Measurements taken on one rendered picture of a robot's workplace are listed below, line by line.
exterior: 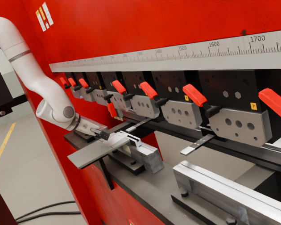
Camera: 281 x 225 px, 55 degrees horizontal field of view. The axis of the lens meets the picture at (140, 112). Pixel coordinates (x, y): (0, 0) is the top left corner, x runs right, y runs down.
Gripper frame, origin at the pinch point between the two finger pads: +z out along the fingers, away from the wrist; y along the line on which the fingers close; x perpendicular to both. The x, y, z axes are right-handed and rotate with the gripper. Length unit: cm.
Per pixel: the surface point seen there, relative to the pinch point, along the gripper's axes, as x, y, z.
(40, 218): 84, 156, 67
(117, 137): -2.2, -0.7, 8.4
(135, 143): -1.9, -13.7, 9.5
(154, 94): -11, -51, -20
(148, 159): 3.3, -24.4, 10.6
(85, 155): 11.1, 2.3, -2.5
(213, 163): -27, 50, 161
